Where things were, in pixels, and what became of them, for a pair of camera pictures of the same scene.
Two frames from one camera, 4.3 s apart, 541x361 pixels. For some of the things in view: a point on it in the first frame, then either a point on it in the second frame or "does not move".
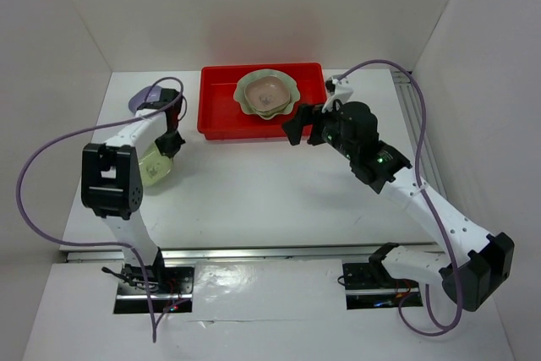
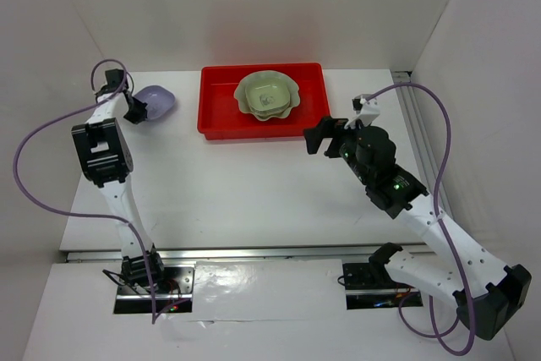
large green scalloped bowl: (239, 93) does not move
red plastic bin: (221, 117) does not move
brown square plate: (267, 93) → (271, 113)
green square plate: (153, 166) → (268, 94)
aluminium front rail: (314, 254) does not move
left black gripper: (170, 149) → (136, 117)
